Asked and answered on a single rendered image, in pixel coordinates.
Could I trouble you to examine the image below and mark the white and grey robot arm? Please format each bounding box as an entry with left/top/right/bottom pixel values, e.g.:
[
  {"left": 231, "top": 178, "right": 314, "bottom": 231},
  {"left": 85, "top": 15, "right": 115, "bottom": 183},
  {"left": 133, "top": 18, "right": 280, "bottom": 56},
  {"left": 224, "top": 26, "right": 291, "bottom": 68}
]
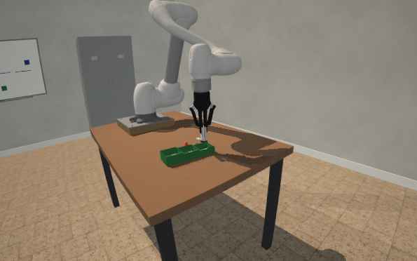
[{"left": 129, "top": 0, "right": 242, "bottom": 123}]

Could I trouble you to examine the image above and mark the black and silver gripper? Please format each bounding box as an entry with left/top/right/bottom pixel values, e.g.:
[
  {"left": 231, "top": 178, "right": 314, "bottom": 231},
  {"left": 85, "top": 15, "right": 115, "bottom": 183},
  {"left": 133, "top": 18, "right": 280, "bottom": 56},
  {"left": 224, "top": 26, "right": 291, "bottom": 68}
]
[{"left": 189, "top": 91, "right": 216, "bottom": 140}]

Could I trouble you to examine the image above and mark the green three-compartment bin rack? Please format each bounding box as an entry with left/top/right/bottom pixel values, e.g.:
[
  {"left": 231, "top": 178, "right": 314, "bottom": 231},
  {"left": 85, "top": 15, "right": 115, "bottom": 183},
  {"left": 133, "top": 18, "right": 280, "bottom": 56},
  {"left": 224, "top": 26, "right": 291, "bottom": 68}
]
[{"left": 160, "top": 142, "right": 215, "bottom": 166}]

